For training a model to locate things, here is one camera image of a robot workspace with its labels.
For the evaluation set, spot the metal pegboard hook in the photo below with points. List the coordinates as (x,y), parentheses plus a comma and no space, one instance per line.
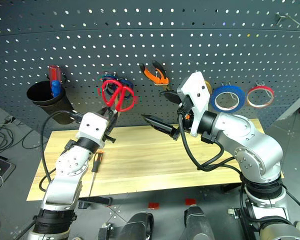
(281,17)

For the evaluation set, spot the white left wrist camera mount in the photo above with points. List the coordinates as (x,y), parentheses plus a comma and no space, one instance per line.
(92,125)

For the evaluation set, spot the black flat floor device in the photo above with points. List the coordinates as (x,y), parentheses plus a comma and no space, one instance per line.
(0,170)

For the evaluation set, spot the black cup holder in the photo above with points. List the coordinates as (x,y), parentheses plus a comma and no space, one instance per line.
(52,110)

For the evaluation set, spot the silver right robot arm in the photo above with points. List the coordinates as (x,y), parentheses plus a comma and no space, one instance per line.
(252,142)

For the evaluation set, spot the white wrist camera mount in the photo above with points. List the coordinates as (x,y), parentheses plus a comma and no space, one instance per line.
(92,125)
(195,97)

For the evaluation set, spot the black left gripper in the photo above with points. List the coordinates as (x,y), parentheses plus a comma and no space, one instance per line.
(109,138)

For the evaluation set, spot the blue marker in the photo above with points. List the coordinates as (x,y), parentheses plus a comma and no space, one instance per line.
(56,88)

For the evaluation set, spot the orange black pliers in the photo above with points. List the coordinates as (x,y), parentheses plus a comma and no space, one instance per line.
(152,76)

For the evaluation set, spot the red tape roll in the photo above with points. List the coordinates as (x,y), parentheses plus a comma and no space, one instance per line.
(261,87)

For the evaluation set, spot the dark rounded shape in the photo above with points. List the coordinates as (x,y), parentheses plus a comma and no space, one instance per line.
(198,225)
(137,227)

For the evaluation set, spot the dark grey pegboard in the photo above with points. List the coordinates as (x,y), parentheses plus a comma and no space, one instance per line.
(165,37)

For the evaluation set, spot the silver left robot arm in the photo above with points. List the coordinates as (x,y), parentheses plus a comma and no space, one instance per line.
(65,180)

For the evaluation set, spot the yellow tape roll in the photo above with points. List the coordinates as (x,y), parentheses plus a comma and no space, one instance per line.
(208,86)

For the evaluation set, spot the blue tape roll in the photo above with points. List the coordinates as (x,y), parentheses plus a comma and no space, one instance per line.
(214,98)

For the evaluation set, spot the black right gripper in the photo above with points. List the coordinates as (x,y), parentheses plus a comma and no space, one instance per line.
(183,125)

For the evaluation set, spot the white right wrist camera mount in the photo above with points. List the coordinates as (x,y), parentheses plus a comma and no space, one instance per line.
(195,97)

